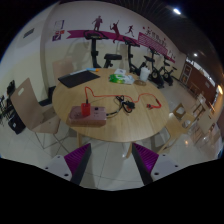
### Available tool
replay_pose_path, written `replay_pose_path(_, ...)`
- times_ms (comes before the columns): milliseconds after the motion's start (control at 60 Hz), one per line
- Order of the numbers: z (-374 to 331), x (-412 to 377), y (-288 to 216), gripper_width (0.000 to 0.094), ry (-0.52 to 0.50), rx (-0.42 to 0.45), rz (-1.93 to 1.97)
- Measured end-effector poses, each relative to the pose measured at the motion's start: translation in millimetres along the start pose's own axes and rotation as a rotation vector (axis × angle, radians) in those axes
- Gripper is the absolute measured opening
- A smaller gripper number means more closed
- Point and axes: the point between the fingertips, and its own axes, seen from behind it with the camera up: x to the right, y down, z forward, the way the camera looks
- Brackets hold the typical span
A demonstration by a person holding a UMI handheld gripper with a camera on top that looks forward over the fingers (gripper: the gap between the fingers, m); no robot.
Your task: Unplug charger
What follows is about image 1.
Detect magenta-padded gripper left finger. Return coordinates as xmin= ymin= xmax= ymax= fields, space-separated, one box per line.
xmin=42 ymin=143 xmax=93 ymax=186

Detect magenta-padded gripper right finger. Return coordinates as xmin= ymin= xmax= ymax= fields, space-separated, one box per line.
xmin=131 ymin=142 xmax=183 ymax=186

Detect red charger block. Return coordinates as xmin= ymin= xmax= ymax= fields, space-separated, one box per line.
xmin=81 ymin=102 xmax=92 ymax=118

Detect light wooden chair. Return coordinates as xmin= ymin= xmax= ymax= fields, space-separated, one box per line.
xmin=151 ymin=113 xmax=188 ymax=155

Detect pink power strip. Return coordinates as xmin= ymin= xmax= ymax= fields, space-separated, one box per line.
xmin=68 ymin=105 xmax=108 ymax=127

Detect light wooden stool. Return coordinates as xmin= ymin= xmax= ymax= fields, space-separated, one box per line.
xmin=172 ymin=102 xmax=197 ymax=129

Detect black bag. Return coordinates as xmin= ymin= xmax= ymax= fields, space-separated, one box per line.
xmin=7 ymin=114 xmax=27 ymax=135

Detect round wooden coaster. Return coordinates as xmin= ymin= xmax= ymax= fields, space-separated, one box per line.
xmin=134 ymin=79 xmax=148 ymax=87

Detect green wet wipes pack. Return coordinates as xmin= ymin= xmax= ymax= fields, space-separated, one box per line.
xmin=108 ymin=73 xmax=135 ymax=86

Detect white plastic cup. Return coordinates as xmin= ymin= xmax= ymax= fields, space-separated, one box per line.
xmin=139 ymin=66 xmax=152 ymax=83

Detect plain wooden chair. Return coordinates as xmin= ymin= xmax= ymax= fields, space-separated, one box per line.
xmin=52 ymin=58 xmax=75 ymax=83

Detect white tissue pack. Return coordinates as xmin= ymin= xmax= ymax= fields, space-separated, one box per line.
xmin=113 ymin=68 xmax=128 ymax=76

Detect brown wooden cabinet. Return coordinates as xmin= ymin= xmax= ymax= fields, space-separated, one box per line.
xmin=179 ymin=58 xmax=218 ymax=101

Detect black chair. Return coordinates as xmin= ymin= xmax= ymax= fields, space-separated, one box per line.
xmin=0 ymin=79 xmax=16 ymax=124

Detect large black exercise bike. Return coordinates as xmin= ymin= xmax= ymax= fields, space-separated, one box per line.
xmin=83 ymin=29 xmax=123 ymax=70

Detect red charging cable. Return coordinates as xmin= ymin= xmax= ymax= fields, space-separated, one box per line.
xmin=83 ymin=86 xmax=163 ymax=111

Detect black power cable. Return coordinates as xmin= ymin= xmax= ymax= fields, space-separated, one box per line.
xmin=105 ymin=95 xmax=137 ymax=118

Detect wooden chair with handle hole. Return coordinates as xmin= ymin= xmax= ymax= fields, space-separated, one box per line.
xmin=9 ymin=77 xmax=71 ymax=154

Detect magenta wall banner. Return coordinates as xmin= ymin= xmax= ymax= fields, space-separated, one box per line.
xmin=66 ymin=29 xmax=176 ymax=64

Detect wall air vent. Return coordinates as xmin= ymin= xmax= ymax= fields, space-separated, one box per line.
xmin=22 ymin=27 xmax=36 ymax=39

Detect wall posters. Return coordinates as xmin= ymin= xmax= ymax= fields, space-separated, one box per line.
xmin=51 ymin=19 xmax=66 ymax=43

